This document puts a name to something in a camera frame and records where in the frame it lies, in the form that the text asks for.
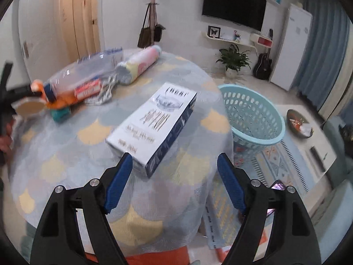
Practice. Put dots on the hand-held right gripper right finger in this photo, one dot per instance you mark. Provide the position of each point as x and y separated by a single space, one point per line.
230 183

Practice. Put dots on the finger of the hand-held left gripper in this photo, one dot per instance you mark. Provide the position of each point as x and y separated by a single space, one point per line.
23 91

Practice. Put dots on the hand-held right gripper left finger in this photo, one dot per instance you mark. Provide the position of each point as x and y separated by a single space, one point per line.
118 183

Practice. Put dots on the round tan lid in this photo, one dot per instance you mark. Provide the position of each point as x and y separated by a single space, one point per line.
29 107

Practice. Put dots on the orange snack packet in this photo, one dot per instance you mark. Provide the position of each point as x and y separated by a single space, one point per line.
59 103

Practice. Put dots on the small teal cup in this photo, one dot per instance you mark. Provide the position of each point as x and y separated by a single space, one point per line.
60 115

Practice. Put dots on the light blue plastic basket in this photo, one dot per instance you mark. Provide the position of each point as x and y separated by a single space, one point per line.
256 143

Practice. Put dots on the white and blue carton box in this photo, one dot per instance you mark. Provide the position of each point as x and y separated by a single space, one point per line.
149 121

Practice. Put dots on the patterned wrapper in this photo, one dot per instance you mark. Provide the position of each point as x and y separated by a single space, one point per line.
106 92

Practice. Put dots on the pastel paper tube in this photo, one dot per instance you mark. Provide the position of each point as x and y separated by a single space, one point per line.
138 63

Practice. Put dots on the person's left hand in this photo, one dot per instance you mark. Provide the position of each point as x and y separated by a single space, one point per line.
4 143

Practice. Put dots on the patterned floor rug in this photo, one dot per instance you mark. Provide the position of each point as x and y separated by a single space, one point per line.
275 165

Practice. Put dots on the cream room door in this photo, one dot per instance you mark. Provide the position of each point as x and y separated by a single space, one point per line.
74 19

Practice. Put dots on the orange cloth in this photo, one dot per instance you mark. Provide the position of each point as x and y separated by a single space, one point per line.
165 258

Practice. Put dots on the dark notebook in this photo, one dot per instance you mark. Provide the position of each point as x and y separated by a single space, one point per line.
317 158

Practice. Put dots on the pile of wrapped snacks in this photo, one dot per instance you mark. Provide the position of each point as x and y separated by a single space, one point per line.
303 128

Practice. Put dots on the dark shallow bowl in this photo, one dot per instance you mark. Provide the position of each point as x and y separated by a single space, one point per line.
291 115

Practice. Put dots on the white coffee table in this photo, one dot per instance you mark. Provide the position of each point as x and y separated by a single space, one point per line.
326 146

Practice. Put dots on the black acoustic guitar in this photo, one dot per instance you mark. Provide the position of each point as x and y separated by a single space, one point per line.
262 67

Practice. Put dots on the potted green plant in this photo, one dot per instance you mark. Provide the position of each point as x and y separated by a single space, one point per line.
233 59

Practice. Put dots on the dark bag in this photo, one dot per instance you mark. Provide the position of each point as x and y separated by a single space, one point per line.
347 134

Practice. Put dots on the brown hanging bag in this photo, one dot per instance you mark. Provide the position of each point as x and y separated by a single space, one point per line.
144 37

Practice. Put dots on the small figurine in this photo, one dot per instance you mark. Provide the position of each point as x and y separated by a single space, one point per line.
236 36

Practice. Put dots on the black hanging bag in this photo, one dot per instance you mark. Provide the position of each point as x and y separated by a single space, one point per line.
159 33

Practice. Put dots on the white refrigerator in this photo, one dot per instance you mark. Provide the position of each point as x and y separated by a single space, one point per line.
289 47

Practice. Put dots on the framed butterfly picture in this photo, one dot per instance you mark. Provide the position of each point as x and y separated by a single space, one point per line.
214 31

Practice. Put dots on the blue window curtain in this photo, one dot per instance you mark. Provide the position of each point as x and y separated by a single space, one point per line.
325 47

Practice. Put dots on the curved white wall shelf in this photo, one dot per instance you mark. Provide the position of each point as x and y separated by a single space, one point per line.
220 39

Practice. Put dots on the red and white wall box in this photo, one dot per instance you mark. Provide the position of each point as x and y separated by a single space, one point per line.
264 42

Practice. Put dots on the black wall television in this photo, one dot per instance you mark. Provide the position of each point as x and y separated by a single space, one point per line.
234 2

